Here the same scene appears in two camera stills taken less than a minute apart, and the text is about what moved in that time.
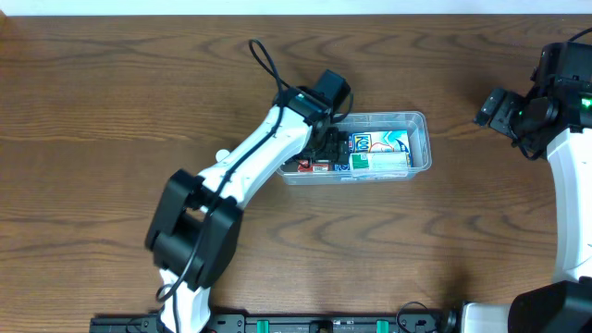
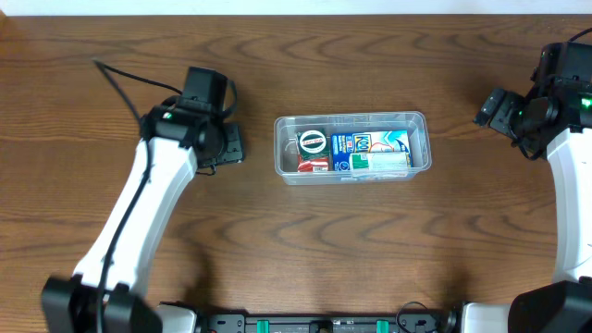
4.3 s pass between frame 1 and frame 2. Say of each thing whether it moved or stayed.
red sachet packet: stayed
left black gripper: moved
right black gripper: stayed
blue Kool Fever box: stayed
